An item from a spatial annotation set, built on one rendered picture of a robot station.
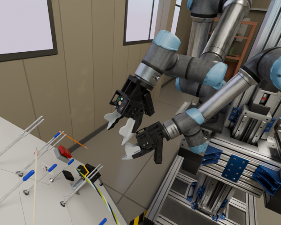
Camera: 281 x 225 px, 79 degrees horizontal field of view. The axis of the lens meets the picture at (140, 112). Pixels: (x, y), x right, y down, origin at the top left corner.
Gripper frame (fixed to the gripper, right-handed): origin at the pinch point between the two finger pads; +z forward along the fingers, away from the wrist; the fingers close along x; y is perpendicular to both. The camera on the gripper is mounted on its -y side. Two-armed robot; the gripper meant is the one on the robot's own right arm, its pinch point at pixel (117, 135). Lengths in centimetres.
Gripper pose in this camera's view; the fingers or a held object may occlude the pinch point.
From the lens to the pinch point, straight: 58.6
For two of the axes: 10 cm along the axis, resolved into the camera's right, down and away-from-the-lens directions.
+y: -5.8, -1.8, -8.0
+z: -5.1, 8.4, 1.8
